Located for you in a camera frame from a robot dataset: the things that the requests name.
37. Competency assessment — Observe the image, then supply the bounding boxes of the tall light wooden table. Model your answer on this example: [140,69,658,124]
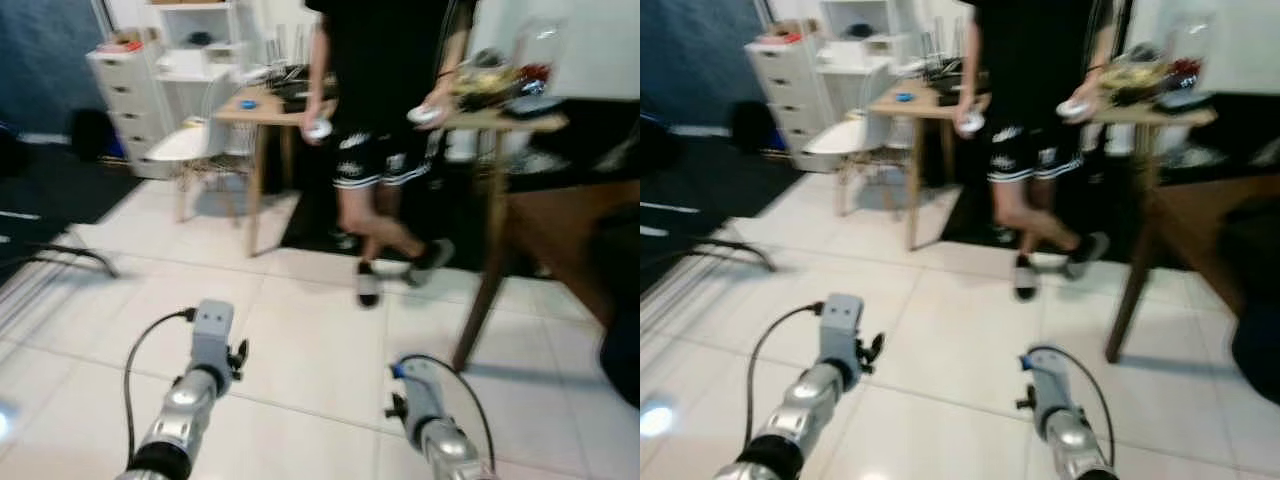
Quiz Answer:
[440,100,571,373]
[1093,100,1219,364]

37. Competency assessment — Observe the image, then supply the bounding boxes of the white chair wooden legs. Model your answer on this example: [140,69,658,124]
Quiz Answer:
[143,75,253,226]
[800,65,906,216]

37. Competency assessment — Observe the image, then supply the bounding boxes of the black carpet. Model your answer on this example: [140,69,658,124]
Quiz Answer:
[0,135,146,286]
[640,130,801,291]

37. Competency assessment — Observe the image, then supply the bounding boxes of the dark round bag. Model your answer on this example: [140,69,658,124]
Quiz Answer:
[728,100,773,156]
[68,108,113,163]

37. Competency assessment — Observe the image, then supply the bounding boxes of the small light wooden table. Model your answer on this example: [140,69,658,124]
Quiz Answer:
[213,85,313,258]
[868,80,976,251]

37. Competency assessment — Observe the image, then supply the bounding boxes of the white drawer unit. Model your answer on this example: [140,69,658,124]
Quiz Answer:
[745,38,836,173]
[85,45,179,181]

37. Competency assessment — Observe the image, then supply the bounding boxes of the white desk with shelves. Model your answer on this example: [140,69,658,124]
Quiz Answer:
[815,0,906,111]
[150,0,251,121]

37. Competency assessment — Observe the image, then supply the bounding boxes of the person in black clothes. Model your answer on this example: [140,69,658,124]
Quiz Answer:
[300,0,479,309]
[955,0,1123,303]

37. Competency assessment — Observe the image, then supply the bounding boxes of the clear snack container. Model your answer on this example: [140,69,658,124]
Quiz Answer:
[455,20,563,111]
[1105,15,1216,106]

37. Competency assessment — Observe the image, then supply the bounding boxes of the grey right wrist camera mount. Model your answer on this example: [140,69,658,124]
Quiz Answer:
[1025,347,1071,416]
[395,357,446,426]

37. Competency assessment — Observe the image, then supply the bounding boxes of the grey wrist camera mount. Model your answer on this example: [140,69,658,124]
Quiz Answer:
[192,298,236,373]
[1025,347,1071,416]
[395,357,446,426]
[820,293,866,366]

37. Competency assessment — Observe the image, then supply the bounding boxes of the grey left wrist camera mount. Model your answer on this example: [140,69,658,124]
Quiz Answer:
[820,293,866,366]
[192,298,236,373]

